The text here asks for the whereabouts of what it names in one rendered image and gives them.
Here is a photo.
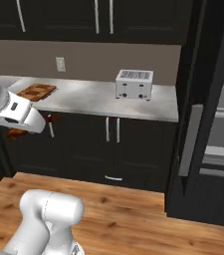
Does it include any black lower cupboard door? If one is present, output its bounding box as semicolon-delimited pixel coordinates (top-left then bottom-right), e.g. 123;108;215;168
112;117;178;193
3;111;64;178
59;113;114;183

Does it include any silver drawer handle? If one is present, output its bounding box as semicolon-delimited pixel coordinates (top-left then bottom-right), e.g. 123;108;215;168
104;174;124;182

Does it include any brown wooden cutting board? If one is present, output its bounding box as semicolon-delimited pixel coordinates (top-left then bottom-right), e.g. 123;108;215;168
16;83;58;103

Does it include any black fridge door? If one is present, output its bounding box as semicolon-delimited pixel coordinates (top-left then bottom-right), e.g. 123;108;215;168
164;0;224;223

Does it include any black upper cupboard door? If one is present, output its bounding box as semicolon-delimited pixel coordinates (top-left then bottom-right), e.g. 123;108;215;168
0;0;30;40
27;0;106;42
103;0;195;46

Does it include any black lower drawer front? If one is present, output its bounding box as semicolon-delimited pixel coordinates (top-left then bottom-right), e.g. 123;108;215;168
62;167;167;193

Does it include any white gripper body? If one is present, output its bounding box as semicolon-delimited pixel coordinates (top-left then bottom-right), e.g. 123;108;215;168
21;107;48;134

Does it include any silver lower cupboard handle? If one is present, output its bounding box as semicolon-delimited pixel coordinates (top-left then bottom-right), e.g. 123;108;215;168
105;117;112;143
115;117;121;144
47;114;56;139

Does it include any white wall outlet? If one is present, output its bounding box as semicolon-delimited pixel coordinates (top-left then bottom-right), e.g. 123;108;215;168
55;56;67;73

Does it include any black cupboard door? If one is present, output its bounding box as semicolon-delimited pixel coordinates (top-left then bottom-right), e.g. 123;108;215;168
59;113;114;183
27;0;106;42
0;0;30;40
112;117;178;193
3;111;64;178
103;0;195;46

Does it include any white four-slot toaster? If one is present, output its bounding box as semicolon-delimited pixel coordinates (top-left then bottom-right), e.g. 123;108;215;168
114;69;154;102

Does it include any silver upper cupboard handle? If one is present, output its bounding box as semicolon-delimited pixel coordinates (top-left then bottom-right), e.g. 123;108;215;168
15;0;27;34
94;0;101;35
109;0;114;35

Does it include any silver cupboard handle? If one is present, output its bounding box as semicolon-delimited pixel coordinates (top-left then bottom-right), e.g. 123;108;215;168
15;0;27;34
105;117;112;143
94;0;101;35
47;114;56;139
115;117;121;144
109;0;114;35

